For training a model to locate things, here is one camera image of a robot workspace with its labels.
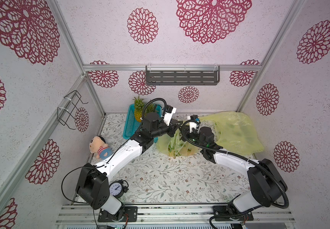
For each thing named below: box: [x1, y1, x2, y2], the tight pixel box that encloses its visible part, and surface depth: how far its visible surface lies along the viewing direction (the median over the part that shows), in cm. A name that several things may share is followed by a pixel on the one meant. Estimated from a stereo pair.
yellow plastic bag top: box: [156, 128, 203, 158], surface depth 86 cm
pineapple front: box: [167, 127, 186, 157], surface depth 83 cm
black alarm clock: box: [108, 179, 129, 199], surface depth 82 cm
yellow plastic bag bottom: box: [199, 111, 265, 157], surface depth 109 cm
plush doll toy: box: [89, 135, 113, 160], surface depth 94 cm
